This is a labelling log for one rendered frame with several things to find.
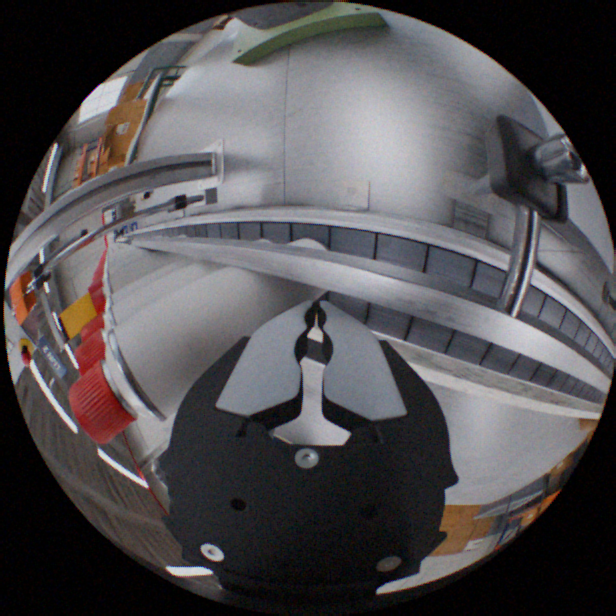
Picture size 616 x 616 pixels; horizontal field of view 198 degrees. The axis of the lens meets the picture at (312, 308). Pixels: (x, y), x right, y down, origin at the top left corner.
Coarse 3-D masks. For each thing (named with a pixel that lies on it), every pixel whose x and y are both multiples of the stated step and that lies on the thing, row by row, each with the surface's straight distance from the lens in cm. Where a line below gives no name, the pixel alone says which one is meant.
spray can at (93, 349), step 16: (272, 240) 20; (176, 272) 16; (192, 272) 15; (208, 272) 15; (144, 288) 15; (160, 288) 14; (176, 288) 14; (128, 304) 14; (144, 304) 14; (112, 320) 14; (96, 336) 15; (80, 352) 16; (96, 352) 15; (80, 368) 15
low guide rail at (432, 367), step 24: (312, 336) 17; (408, 360) 15; (432, 360) 16; (456, 360) 17; (456, 384) 16; (480, 384) 16; (504, 384) 18; (528, 384) 21; (528, 408) 21; (552, 408) 24; (576, 408) 31; (600, 408) 49
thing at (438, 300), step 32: (192, 256) 16; (224, 256) 12; (256, 256) 10; (288, 256) 8; (320, 256) 8; (352, 256) 8; (352, 288) 7; (384, 288) 7; (416, 288) 7; (448, 288) 7; (448, 320) 7; (480, 320) 7; (512, 320) 8; (544, 352) 10; (576, 352) 12; (608, 384) 22
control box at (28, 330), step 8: (8, 288) 43; (8, 296) 42; (8, 304) 43; (8, 312) 43; (32, 312) 51; (8, 320) 44; (16, 320) 44; (24, 320) 46; (32, 320) 50; (8, 328) 46; (16, 328) 45; (24, 328) 46; (32, 328) 49; (8, 336) 47; (16, 336) 47; (24, 336) 46; (32, 336) 47; (16, 344) 48; (24, 344) 48; (32, 344) 48; (16, 352) 50; (32, 352) 50; (16, 360) 52; (16, 368) 55; (16, 376) 57
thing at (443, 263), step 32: (224, 224) 26; (256, 224) 22; (288, 224) 19; (320, 224) 21; (384, 256) 15; (416, 256) 15; (448, 256) 15; (480, 288) 16; (384, 320) 17; (416, 320) 17; (544, 320) 20; (576, 320) 23; (448, 352) 18; (480, 352) 19; (512, 352) 20; (608, 352) 38; (544, 384) 26; (576, 384) 32
